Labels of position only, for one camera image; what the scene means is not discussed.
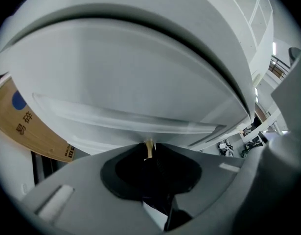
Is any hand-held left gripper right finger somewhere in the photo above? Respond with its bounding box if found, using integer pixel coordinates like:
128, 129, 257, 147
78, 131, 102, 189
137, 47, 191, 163
149, 142, 246, 221

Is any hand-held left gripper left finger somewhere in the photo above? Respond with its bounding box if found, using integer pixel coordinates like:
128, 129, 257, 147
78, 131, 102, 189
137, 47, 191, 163
20, 142, 165, 235

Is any gold drawer knob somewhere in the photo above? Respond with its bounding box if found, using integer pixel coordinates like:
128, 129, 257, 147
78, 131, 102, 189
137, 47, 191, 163
143, 139, 156, 160

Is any cluttered office desk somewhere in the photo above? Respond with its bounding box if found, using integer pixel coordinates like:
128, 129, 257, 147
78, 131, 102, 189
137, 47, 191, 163
216, 116, 276, 159

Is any brown cardboard box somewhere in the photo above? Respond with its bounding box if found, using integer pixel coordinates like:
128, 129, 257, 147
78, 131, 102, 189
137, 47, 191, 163
0, 76, 77, 164

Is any brown metal railing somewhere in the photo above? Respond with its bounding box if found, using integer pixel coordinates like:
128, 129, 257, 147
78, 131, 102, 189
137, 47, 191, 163
268, 54, 292, 80

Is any white panelled cabinet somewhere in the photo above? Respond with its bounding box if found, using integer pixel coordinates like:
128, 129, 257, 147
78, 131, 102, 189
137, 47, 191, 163
196, 0, 275, 83

